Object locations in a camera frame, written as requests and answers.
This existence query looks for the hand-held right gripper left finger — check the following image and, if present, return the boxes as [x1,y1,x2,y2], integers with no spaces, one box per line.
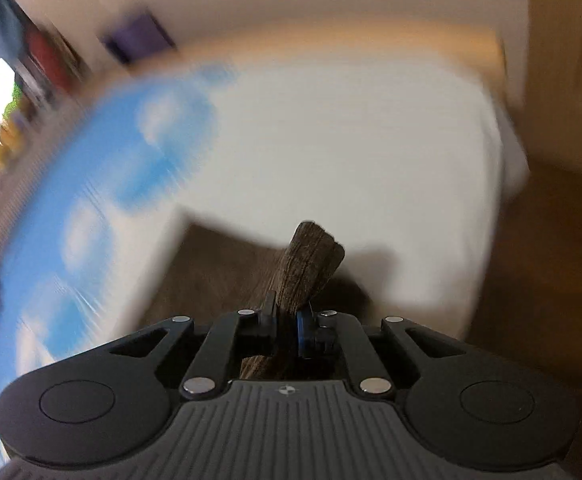
[107,290,278,402]

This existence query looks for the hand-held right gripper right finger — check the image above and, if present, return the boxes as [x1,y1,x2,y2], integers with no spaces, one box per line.
[296,309,468,402]

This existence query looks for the dark brown corduroy pants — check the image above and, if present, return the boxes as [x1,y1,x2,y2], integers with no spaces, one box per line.
[141,220,388,382]

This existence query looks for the blue and white bed sheet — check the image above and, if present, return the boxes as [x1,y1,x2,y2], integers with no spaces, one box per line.
[0,57,532,480]

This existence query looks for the purple paper bag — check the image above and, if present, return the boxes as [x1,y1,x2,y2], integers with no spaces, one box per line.
[101,6,178,64]

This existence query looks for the red cushion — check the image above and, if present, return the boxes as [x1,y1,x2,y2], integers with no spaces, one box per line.
[24,27,80,94]

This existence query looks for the wooden bed frame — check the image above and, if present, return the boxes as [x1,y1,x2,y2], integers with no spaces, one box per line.
[94,17,524,113]

